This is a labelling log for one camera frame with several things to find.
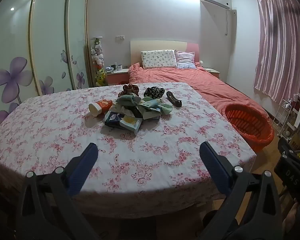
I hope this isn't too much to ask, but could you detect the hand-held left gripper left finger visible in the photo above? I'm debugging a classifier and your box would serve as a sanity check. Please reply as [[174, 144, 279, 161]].
[[15, 142, 100, 240]]

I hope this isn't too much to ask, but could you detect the green cloth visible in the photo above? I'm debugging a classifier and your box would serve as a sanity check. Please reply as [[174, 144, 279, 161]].
[[115, 95, 141, 111]]

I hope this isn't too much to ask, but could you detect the green sock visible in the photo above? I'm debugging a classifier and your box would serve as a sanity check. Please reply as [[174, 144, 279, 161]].
[[159, 103, 174, 115]]

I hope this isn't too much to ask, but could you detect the pink striped pillow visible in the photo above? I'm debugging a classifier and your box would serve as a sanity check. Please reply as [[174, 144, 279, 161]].
[[175, 51, 197, 69]]

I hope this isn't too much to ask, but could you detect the floral pink tablecloth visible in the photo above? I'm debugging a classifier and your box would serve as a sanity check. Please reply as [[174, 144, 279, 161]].
[[0, 82, 257, 218]]

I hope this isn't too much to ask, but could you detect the cream pink headboard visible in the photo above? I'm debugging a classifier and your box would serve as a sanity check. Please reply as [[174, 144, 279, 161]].
[[130, 40, 199, 67]]

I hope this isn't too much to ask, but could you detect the white air conditioner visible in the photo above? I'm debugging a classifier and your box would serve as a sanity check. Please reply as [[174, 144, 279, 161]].
[[200, 0, 237, 37]]

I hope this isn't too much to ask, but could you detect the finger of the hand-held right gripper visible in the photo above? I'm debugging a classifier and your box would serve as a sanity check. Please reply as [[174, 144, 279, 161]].
[[277, 137, 300, 161]]

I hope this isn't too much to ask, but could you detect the white wire rack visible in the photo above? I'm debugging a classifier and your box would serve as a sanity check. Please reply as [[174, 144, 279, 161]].
[[277, 94, 300, 142]]

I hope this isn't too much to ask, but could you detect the person's right hand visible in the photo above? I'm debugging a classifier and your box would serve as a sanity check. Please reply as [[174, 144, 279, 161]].
[[282, 202, 300, 232]]

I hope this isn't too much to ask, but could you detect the white floral pillow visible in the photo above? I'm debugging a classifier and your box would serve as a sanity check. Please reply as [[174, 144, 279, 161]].
[[141, 50, 178, 70]]

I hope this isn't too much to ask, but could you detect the floral sliding door wardrobe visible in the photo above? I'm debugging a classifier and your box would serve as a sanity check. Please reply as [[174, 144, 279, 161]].
[[0, 0, 93, 125]]

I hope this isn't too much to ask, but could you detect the orange tube with white cap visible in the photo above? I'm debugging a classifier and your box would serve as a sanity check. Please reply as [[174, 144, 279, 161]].
[[88, 99, 113, 117]]

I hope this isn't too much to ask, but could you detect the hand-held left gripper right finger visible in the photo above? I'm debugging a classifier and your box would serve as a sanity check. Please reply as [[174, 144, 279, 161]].
[[199, 141, 284, 240]]

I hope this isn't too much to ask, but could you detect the black floral scrunchie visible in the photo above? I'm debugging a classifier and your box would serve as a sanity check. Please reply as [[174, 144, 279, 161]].
[[143, 86, 165, 99]]

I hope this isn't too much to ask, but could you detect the pink white nightstand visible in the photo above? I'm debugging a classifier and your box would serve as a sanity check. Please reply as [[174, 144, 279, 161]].
[[105, 69, 130, 86], [204, 67, 221, 80]]

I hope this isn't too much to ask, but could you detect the column of plush toys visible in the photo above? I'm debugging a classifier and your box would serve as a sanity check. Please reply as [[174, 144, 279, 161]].
[[91, 37, 107, 87]]

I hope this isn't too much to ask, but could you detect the brown checked scrunchie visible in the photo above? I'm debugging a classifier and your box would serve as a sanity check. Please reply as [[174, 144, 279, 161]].
[[118, 84, 140, 97]]

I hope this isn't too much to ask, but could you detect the orange duvet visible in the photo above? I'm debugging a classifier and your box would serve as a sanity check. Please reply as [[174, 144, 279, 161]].
[[128, 62, 270, 117]]

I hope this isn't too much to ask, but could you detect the orange plastic basket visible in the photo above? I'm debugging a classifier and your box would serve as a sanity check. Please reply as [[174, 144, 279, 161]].
[[220, 103, 275, 153]]

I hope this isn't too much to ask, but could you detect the white yellow wipes pack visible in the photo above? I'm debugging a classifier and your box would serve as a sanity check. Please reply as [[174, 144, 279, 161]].
[[119, 116, 142, 133]]

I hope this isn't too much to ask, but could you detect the dark blue tissue pack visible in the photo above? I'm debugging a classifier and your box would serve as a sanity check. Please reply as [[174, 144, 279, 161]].
[[104, 111, 123, 128]]

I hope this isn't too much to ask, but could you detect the pink striped curtain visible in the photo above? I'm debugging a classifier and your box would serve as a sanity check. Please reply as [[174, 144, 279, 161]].
[[252, 0, 300, 103]]

